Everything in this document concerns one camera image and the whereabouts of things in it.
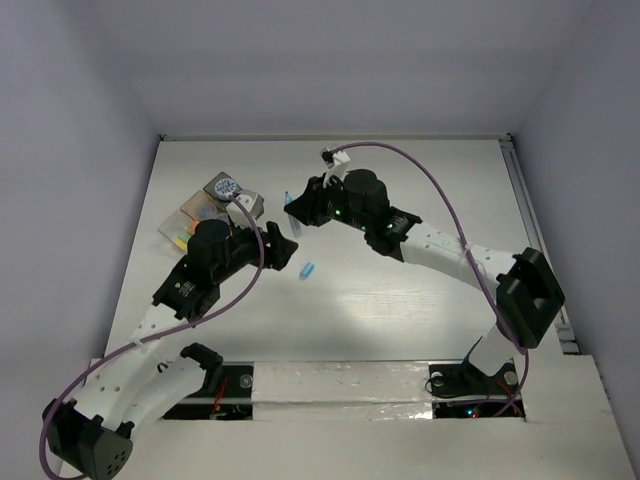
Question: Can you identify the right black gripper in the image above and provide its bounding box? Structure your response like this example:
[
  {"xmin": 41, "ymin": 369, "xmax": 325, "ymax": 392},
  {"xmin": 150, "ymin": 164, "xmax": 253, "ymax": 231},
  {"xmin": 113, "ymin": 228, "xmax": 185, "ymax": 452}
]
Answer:
[{"xmin": 284, "ymin": 171, "xmax": 371, "ymax": 232}]

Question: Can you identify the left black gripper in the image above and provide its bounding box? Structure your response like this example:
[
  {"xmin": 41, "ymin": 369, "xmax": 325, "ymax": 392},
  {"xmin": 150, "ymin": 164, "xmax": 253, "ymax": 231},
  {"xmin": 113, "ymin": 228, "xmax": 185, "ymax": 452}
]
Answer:
[{"xmin": 213, "ymin": 217, "xmax": 295, "ymax": 283}]

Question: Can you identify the blue highlighter marker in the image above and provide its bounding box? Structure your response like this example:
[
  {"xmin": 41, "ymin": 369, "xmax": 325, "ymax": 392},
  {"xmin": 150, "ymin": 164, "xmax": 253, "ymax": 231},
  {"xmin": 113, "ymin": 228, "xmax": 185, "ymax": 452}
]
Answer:
[{"xmin": 284, "ymin": 191, "xmax": 302, "ymax": 238}]

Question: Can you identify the blue marker cap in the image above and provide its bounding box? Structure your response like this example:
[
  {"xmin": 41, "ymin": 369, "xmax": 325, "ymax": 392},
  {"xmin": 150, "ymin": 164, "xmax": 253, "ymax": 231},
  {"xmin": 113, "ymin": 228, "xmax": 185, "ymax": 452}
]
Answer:
[{"xmin": 299, "ymin": 262, "xmax": 315, "ymax": 280}]

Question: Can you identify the blue lid jar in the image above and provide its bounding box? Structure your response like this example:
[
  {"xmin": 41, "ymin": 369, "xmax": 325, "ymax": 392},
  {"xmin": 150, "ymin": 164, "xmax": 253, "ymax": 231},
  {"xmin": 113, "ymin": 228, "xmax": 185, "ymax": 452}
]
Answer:
[{"xmin": 213, "ymin": 177, "xmax": 239, "ymax": 201}]

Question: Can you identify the orange marker cap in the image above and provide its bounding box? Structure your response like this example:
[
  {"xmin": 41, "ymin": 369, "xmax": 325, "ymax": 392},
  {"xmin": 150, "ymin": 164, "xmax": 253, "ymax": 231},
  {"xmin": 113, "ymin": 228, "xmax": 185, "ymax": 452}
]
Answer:
[{"xmin": 198, "ymin": 207, "xmax": 216, "ymax": 221}]

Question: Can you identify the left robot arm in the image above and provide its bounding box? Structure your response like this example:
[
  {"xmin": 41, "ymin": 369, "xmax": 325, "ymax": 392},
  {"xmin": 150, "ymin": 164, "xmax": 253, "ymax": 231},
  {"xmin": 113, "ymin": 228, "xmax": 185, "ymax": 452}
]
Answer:
[{"xmin": 39, "ymin": 220, "xmax": 298, "ymax": 479}]

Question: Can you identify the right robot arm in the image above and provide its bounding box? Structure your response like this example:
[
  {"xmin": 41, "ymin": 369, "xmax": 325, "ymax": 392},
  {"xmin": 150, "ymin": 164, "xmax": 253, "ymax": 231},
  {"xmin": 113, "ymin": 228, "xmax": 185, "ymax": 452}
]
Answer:
[{"xmin": 284, "ymin": 169, "xmax": 566, "ymax": 392}]

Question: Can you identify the dark grey plastic bin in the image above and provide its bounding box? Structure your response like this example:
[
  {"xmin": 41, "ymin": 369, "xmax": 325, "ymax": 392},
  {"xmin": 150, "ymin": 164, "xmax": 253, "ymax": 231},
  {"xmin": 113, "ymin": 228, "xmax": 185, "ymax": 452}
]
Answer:
[{"xmin": 203, "ymin": 172, "xmax": 264, "ymax": 219}]

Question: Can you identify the clear plastic bin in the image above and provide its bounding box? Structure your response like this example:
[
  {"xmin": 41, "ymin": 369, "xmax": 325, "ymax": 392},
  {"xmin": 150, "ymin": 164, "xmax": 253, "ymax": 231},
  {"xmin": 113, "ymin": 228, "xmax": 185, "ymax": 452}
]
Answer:
[{"xmin": 158, "ymin": 210, "xmax": 198, "ymax": 250}]

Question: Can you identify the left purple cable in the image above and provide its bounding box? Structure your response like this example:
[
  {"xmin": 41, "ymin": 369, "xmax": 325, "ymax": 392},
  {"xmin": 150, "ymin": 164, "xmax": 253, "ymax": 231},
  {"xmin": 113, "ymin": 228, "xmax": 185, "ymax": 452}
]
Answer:
[{"xmin": 40, "ymin": 192, "xmax": 266, "ymax": 479}]

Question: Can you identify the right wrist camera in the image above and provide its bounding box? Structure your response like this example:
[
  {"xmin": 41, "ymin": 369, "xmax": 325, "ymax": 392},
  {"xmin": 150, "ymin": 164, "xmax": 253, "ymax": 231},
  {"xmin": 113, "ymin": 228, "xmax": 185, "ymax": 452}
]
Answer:
[{"xmin": 321, "ymin": 149, "xmax": 351, "ymax": 188}]

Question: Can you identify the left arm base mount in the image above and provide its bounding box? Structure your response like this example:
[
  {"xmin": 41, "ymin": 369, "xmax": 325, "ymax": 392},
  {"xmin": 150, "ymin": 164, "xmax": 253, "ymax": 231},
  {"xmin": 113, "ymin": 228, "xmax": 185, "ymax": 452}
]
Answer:
[{"xmin": 163, "ymin": 343, "xmax": 254, "ymax": 421}]

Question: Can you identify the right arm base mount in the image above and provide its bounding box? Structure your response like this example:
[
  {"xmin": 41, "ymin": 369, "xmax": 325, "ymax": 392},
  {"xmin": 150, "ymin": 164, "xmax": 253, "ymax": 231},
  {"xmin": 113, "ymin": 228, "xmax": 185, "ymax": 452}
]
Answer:
[{"xmin": 424, "ymin": 339, "xmax": 526, "ymax": 419}]

